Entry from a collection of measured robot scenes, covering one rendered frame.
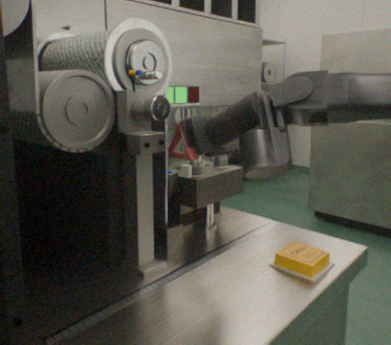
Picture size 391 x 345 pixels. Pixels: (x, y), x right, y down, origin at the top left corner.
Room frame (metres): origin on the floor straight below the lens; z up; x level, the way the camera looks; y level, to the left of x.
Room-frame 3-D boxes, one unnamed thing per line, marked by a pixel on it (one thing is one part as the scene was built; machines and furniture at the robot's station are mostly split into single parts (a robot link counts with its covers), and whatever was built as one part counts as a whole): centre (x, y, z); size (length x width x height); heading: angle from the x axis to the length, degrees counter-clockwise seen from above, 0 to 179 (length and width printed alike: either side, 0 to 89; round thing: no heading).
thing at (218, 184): (0.88, 0.09, 1.00); 0.40 x 0.16 x 0.06; 47
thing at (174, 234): (0.77, 0.14, 0.92); 0.28 x 0.04 x 0.04; 47
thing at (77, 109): (0.64, 0.26, 1.17); 0.26 x 0.12 x 0.12; 47
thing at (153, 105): (0.56, 0.06, 1.18); 0.04 x 0.02 x 0.04; 137
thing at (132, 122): (0.59, 0.08, 1.05); 0.06 x 0.05 x 0.31; 47
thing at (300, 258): (0.60, -0.19, 0.91); 0.07 x 0.07 x 0.02; 47
